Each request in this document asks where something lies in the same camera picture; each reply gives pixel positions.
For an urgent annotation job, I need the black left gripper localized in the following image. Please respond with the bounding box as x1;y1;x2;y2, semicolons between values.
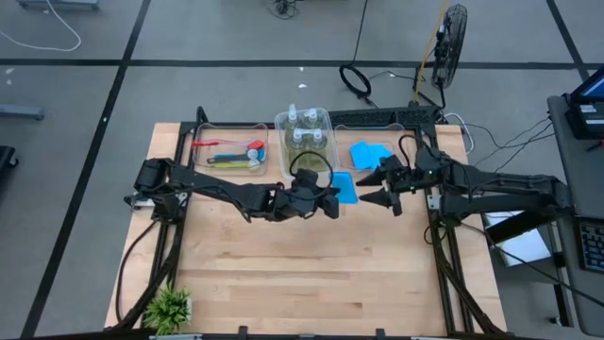
273;172;341;222

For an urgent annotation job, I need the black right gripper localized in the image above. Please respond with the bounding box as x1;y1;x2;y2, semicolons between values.
356;154;421;217

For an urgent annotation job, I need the clear yellow dish soap bottle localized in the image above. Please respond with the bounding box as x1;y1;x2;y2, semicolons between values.
287;127;310;175
309;127;331;174
304;107;325;133
284;102;303;133

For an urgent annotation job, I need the red and clear dish brush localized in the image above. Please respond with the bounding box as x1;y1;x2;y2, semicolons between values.
191;139;265;151

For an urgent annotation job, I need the yellow-green plastic spoon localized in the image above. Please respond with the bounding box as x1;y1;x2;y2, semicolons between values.
210;160;262;170

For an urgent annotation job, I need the shallow clear plastic bin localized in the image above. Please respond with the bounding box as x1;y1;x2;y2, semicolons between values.
333;122;411;179
193;121;273;177

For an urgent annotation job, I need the tall clear plastic bin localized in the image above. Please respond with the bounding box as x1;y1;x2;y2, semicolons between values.
274;107;341;183

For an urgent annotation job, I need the black desk support bar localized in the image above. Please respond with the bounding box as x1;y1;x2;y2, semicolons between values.
485;207;575;245

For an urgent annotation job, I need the white paper box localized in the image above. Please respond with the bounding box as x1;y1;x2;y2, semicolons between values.
483;210;552;268

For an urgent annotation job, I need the black floor fan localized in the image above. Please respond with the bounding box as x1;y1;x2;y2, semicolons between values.
431;3;469;91

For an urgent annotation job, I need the grey desk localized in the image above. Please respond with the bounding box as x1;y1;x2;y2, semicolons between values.
546;93;604;337

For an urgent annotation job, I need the small green potted plant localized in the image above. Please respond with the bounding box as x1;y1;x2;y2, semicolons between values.
143;282;193;336

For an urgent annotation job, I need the black device box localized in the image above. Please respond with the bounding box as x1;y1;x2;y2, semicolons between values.
564;101;604;141

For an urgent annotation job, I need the black keyboard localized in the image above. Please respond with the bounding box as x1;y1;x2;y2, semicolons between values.
574;219;604;275

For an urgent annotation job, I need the laptop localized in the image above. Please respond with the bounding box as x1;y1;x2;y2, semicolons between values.
568;68;604;108

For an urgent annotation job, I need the grey floor bar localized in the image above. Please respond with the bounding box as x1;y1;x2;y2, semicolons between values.
0;104;46;122

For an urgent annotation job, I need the black wheeled base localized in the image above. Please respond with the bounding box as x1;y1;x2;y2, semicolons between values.
0;144;20;183

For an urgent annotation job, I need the grey cart base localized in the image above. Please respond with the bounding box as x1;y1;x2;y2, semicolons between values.
16;0;101;11

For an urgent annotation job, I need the white power cable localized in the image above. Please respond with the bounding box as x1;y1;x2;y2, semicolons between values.
443;111;476;156

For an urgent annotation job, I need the coiled black cable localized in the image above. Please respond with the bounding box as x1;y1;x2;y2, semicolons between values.
338;63;374;100

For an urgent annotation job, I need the black hanging cable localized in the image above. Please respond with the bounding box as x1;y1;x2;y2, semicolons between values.
348;0;370;67

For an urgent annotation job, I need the black cable bundle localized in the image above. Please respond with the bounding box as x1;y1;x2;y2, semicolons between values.
263;0;303;20

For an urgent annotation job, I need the white floor cable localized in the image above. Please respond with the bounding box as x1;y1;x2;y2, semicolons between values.
0;0;82;53

